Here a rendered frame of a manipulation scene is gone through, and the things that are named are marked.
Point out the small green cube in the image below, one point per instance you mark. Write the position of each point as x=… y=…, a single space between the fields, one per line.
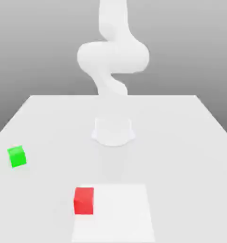
x=17 y=156

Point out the small red cube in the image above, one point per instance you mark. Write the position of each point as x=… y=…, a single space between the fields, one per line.
x=84 y=201

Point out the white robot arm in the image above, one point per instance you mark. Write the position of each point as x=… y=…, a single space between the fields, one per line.
x=113 y=57

